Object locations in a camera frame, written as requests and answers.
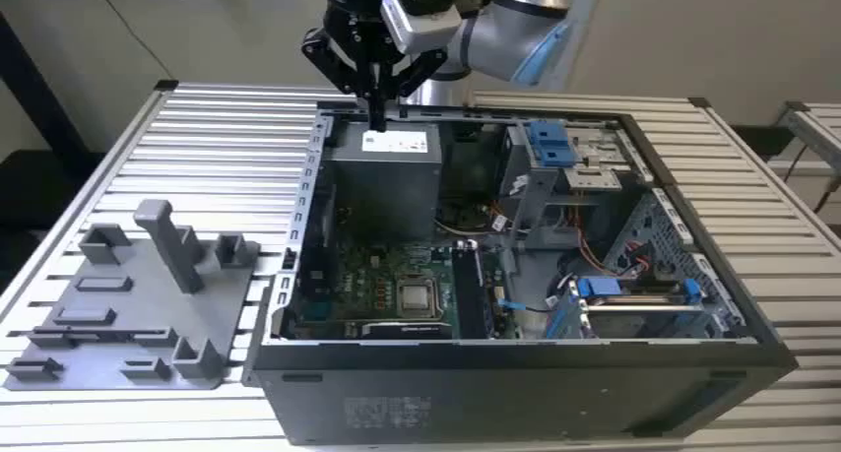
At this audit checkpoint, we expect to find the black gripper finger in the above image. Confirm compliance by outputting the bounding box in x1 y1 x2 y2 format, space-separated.
378 46 452 133
301 26 381 133

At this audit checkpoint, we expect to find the black RAM slot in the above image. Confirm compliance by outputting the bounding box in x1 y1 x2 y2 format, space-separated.
453 244 470 339

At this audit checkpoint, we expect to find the grey power supply unit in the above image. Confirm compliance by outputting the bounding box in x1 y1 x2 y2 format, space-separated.
321 121 444 244

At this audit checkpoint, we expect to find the grey metal drive cage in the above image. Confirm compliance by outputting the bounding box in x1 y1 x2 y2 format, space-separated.
498 119 659 251

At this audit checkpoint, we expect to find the green motherboard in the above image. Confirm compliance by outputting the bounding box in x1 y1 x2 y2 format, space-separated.
289 242 528 340

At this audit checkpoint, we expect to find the silver CPU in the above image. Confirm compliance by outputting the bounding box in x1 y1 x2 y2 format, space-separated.
402 284 433 309

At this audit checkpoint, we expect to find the grey perforated disk bay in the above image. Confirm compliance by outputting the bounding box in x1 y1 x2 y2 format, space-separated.
601 188 748 340

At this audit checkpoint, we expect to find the metal CPU socket cover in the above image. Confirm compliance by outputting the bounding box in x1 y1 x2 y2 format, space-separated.
392 273 442 320

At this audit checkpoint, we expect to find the dark chair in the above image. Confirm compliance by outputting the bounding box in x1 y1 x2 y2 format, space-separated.
0 149 101 226

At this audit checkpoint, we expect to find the black graphics card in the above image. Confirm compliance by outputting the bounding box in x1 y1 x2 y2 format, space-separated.
360 321 457 341

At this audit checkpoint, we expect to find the black box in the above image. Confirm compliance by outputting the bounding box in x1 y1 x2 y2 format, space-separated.
728 124 797 162

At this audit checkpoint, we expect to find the grey parts rack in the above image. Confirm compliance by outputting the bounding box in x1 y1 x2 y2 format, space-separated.
3 199 265 392

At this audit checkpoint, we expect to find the silver hard disk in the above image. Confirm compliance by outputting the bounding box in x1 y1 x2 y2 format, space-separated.
588 301 683 339

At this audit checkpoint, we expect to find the narrow metal slat table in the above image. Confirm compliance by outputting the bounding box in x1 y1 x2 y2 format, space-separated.
765 99 841 177

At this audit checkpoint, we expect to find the black PC case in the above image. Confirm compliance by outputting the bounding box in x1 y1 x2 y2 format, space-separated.
239 99 800 447

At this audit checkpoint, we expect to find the thin black wall cable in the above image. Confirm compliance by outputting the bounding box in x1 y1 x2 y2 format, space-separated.
87 0 178 84

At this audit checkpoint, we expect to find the yellow white wire bundle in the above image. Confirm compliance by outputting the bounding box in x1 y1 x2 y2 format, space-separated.
437 200 514 234

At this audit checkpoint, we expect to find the orange wire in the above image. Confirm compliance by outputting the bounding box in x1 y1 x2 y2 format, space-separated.
570 200 652 279

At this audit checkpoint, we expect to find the black data cable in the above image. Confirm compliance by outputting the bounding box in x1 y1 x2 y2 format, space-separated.
548 252 593 305

